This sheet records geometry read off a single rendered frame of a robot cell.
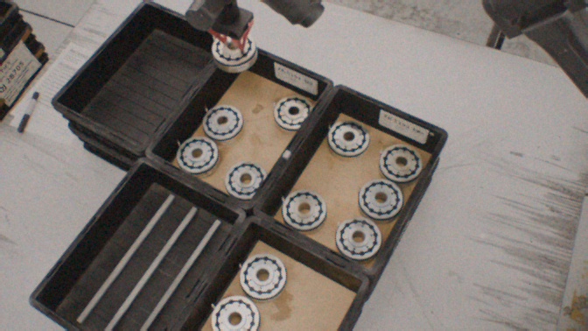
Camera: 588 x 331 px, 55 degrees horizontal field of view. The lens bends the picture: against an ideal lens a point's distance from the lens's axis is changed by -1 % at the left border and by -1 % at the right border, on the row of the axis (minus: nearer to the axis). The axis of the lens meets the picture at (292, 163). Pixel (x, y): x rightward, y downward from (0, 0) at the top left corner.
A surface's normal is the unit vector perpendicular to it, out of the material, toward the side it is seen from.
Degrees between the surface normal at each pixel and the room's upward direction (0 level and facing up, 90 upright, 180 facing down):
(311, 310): 0
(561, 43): 87
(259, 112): 0
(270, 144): 0
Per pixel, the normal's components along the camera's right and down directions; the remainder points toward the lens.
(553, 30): -0.45, 0.77
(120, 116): -0.05, -0.48
